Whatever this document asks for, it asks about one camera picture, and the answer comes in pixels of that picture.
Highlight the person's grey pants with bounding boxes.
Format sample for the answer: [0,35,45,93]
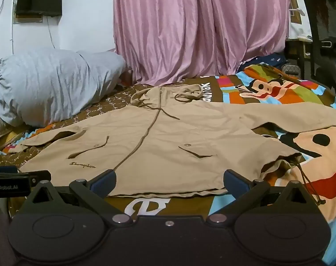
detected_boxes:
[0,199,17,266]

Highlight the black mesh office chair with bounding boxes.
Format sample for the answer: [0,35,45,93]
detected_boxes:
[302,0,336,84]

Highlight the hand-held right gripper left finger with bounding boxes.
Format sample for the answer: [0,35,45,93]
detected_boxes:
[25,169,133,227]

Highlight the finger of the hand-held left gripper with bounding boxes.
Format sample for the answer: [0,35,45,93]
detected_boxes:
[0,171,52,187]

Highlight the grey duvet bundle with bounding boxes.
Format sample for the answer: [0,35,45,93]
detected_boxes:
[0,48,127,128]

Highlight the thin wall cable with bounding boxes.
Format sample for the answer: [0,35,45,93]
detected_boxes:
[45,16,56,49]

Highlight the dark blue bag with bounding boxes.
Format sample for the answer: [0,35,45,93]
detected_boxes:
[250,54,287,67]

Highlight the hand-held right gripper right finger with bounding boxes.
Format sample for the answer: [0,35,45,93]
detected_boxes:
[223,169,319,227]

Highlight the beige hooded jacket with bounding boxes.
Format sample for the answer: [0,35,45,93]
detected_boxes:
[10,84,336,207]

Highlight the pink curtain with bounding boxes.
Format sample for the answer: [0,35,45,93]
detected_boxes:
[112,0,292,85]

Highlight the wooden desk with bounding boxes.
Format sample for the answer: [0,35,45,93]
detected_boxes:
[286,35,314,75]

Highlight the grey shoe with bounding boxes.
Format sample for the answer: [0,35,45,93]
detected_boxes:
[281,63,300,78]

